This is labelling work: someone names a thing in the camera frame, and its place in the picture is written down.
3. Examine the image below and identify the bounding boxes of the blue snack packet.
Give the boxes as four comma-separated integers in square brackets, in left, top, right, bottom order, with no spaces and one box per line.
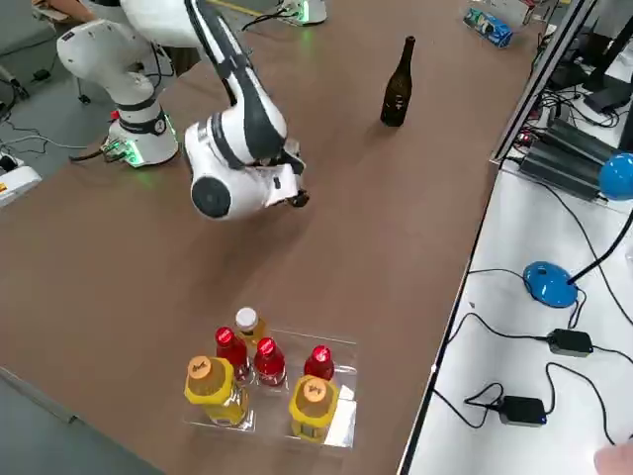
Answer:
[463,7,513,49]

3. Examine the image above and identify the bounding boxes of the red drink bottle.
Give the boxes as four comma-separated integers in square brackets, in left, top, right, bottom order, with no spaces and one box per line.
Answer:
[252,336,287,388]
[303,344,335,382]
[215,326,248,382]

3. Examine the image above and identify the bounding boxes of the yellow-capped yellow drink bottle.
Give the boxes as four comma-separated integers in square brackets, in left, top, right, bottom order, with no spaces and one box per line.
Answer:
[288,374,339,441]
[184,354,248,427]

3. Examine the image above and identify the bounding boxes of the black monitor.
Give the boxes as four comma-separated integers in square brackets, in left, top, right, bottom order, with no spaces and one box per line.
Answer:
[583,0,633,113]

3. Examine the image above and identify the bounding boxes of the aluminium frame post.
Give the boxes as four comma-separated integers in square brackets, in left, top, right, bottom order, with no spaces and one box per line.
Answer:
[489,0,600,167]

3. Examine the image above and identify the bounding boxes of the white-capped yellow drink bottle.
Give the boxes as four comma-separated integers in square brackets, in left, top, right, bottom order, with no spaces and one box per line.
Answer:
[234,306,268,347]

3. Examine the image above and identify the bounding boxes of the white desk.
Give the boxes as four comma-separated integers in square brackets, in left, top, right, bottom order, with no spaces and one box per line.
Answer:
[398,157,633,475]

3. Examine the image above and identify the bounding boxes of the blue desk lamp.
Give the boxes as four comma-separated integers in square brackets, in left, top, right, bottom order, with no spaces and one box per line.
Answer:
[522,151,633,309]

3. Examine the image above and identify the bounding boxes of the black power adapter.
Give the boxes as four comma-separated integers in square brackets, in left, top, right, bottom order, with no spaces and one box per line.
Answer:
[497,395,548,427]
[548,328,593,358]

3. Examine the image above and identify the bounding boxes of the dark ribbed metal box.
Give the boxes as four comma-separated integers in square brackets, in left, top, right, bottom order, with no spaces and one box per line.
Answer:
[518,117,619,202]

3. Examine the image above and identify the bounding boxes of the clear acrylic snack rack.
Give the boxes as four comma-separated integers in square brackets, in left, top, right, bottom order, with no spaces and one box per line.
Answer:
[460,0,543,53]

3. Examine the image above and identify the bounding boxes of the white control box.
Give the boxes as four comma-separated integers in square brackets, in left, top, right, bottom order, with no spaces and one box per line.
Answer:
[0,164,44,209]

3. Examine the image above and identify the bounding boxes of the dark glass bottle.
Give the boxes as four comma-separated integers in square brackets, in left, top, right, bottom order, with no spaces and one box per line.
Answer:
[379,35,416,128]

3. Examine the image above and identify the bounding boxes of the clear acrylic bottle shelf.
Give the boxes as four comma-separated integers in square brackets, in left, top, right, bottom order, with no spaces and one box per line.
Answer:
[181,324,359,450]

